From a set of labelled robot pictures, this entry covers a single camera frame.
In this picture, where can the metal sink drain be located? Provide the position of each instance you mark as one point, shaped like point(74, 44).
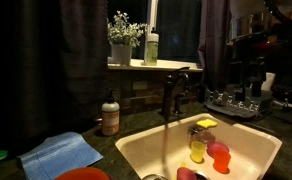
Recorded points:
point(202, 176)

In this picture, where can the yellow plastic cup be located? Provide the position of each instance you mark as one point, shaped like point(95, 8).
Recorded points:
point(197, 151)

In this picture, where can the pink plastic cup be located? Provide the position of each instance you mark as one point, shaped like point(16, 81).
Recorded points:
point(185, 174)

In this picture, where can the dark bronze faucet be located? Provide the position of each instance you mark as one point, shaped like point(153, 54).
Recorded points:
point(172, 90)

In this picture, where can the wide dark curtain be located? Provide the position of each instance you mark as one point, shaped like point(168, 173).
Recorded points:
point(46, 66)

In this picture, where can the yellow sponge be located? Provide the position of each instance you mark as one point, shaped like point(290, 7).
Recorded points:
point(206, 123)

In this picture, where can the white sink basin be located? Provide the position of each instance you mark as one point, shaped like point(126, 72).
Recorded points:
point(146, 150)

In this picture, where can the white window frame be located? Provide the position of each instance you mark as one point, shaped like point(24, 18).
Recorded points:
point(172, 64)

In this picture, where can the green dish soap bottle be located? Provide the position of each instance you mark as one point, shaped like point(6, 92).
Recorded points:
point(152, 46)

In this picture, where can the blue dish cloth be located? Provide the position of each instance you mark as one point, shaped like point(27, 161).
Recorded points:
point(57, 155)

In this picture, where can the narrow dark curtain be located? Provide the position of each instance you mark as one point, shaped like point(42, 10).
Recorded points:
point(216, 43)

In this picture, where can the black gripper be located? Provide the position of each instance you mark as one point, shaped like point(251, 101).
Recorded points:
point(249, 68)

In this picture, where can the orange plastic cup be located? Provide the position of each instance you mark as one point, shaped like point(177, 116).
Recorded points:
point(221, 161)

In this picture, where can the pink plate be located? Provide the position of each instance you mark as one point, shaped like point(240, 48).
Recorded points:
point(216, 146)

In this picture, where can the soap pump bottle orange label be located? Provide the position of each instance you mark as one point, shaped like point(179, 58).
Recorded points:
point(110, 118)

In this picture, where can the potted plant white pot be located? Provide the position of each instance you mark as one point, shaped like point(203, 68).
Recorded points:
point(122, 36)

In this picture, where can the grey rack utensil holder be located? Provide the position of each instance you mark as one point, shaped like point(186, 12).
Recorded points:
point(264, 95)

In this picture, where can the white paper towel roll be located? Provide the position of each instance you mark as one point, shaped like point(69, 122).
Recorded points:
point(268, 81)

